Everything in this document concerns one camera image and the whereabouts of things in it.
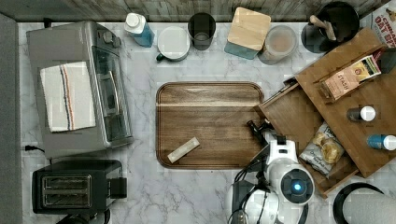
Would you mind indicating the clear plastic lidded container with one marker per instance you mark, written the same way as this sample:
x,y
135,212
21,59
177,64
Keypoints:
x,y
280,43

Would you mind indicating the blue bottle white cap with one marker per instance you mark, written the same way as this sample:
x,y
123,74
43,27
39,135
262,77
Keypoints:
x,y
382,141

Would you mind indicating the black two-slot toaster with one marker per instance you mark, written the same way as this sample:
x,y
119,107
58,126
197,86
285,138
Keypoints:
x,y
77,187

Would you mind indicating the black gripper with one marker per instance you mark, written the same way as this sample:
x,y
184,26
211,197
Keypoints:
x,y
258,131

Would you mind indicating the dark glass tumbler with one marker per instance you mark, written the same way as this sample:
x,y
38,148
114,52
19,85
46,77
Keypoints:
x,y
201,27

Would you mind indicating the dark bottle white cap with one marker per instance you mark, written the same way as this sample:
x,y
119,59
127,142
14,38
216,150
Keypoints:
x,y
365,113

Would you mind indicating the wooden utensil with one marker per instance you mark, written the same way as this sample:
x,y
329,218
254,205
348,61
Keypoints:
x,y
326,25

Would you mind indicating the teal canister wooden lid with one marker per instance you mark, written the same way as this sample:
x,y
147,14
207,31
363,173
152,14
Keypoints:
x,y
247,33

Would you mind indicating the striped white dish towel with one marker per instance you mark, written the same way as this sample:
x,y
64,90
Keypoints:
x,y
68,97

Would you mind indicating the chips bag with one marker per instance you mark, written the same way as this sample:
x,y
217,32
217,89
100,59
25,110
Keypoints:
x,y
323,151

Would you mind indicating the wooden drawer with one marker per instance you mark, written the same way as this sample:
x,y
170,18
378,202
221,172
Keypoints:
x,y
292,114

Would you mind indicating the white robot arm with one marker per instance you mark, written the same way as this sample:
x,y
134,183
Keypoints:
x,y
274,188

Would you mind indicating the wooden serving tray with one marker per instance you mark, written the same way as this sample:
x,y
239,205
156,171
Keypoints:
x,y
216,113

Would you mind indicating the cereal box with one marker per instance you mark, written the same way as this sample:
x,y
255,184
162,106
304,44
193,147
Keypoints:
x,y
383,22

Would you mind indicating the small wooden stick packet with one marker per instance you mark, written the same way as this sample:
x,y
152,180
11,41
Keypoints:
x,y
183,150

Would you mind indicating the tea box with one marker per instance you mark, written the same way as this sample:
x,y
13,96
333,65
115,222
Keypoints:
x,y
349,78

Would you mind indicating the blue liquid bottle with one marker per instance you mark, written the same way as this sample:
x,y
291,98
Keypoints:
x,y
136,26

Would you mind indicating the silver toaster oven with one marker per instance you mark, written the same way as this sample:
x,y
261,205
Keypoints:
x,y
98,47

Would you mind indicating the black utensil holder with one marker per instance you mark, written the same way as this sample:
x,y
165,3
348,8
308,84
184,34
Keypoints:
x,y
345,23

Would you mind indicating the green mug white lid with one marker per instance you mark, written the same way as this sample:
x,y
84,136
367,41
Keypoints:
x,y
173,44

